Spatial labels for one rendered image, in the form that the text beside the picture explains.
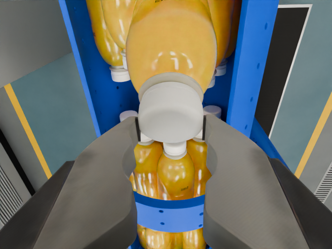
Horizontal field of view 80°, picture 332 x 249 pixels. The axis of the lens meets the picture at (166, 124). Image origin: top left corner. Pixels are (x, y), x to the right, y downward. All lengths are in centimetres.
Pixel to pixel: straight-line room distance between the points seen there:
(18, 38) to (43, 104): 87
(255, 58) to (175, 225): 27
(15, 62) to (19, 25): 17
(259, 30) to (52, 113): 180
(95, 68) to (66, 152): 179
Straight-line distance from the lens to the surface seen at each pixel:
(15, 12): 118
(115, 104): 45
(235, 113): 26
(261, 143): 114
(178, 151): 33
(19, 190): 251
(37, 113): 200
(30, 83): 188
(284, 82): 154
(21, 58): 114
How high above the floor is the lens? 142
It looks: 58 degrees down
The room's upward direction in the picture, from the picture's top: 176 degrees counter-clockwise
